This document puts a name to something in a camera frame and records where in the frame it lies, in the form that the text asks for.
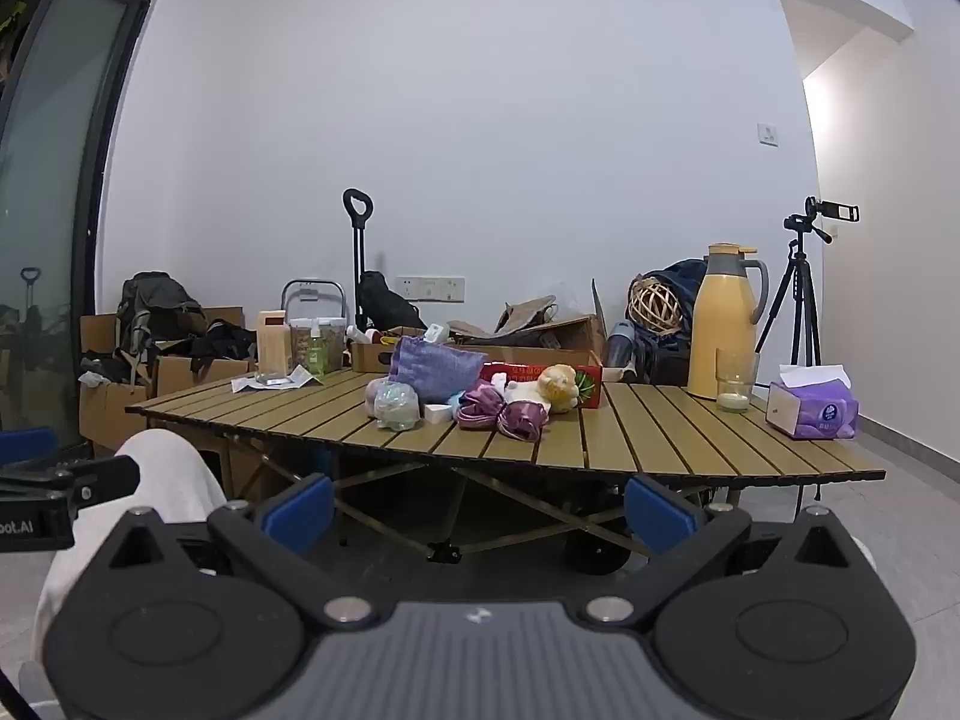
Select white wall socket strip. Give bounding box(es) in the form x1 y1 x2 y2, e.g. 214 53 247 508
395 276 467 303

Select yellow thermos jug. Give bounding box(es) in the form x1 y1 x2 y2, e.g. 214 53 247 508
688 243 770 401

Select black trolley bag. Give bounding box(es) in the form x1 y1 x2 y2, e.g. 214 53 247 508
356 271 427 332

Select red cardboard box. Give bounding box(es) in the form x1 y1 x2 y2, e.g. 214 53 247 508
480 362 604 410

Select dark blue cloth bag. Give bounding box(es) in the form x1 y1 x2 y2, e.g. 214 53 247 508
643 259 710 331

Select small brown cardboard box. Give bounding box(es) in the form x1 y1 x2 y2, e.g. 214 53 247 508
350 327 451 374

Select purple tissue pack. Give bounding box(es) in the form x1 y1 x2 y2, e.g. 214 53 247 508
766 364 860 442

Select rattan ball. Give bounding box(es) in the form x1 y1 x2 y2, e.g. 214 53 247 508
628 277 680 333

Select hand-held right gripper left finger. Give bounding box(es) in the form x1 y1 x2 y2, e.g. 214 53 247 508
97 474 376 627

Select black tripod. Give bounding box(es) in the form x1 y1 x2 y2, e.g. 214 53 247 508
753 238 826 370

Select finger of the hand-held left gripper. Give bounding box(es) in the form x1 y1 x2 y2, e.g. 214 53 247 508
0 456 142 507
0 427 59 470

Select white plastic bag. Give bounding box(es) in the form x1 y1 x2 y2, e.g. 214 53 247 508
230 364 321 394

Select black clothes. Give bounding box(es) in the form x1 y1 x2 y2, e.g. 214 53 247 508
189 319 258 374

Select glass with white candle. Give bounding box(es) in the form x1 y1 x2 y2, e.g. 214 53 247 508
715 349 761 413

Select large brown cardboard box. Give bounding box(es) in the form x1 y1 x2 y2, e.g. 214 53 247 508
448 279 610 370

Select black duffel bag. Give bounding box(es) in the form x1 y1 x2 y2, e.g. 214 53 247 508
641 330 692 385

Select grey backpack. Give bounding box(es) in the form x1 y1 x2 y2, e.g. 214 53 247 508
115 271 208 385

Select tripod with camera mount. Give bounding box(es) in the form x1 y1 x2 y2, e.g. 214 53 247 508
783 196 860 242

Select glass sliding door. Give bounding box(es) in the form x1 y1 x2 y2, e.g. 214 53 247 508
0 0 161 460

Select mauve fabric bundle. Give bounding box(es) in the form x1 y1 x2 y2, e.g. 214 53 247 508
455 380 512 432

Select person's white trouser leg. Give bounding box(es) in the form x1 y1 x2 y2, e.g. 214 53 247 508
34 427 230 661

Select purple knit pouch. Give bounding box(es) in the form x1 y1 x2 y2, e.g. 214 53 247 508
388 336 487 404

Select green and white yarn ball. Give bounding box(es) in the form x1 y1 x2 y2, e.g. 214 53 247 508
364 379 418 432

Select black trolley handle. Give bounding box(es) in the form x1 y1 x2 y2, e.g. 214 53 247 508
342 188 374 331

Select clear plastic jar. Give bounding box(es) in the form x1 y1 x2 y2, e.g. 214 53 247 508
289 317 347 376

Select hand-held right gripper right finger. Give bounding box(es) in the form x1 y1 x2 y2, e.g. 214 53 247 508
585 474 863 627

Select yellow and white plush toy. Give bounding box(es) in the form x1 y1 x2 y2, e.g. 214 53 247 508
508 364 583 415

